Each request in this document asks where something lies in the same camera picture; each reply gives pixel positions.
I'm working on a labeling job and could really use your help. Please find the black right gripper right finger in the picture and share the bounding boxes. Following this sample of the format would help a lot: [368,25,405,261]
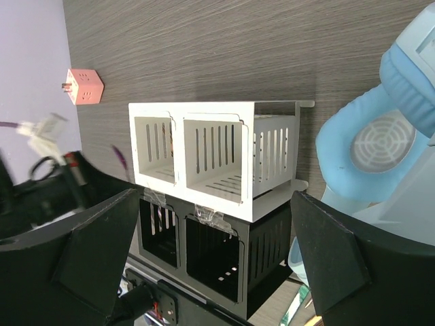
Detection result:
[291,192,434,325]

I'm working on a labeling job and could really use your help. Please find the light blue headphones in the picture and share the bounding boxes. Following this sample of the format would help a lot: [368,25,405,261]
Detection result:
[287,3,435,286]

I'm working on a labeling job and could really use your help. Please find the black slotted utensil caddy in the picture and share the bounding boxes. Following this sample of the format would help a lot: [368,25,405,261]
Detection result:
[133,196,292,320]

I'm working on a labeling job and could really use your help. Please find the white slotted utensil caddy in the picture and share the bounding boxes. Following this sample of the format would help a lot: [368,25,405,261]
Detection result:
[128,100,314,222]

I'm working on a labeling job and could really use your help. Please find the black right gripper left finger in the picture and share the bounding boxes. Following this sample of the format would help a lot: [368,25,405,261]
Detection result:
[1,189,139,325]

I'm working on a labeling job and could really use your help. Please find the pink cube power adapter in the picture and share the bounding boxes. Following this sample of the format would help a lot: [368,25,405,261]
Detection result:
[61,69,104,105]

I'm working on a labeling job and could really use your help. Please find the green patterned chopstick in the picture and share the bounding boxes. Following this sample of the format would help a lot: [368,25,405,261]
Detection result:
[279,285,309,326]

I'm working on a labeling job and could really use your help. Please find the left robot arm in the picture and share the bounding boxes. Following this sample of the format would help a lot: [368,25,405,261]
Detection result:
[1,151,135,239]

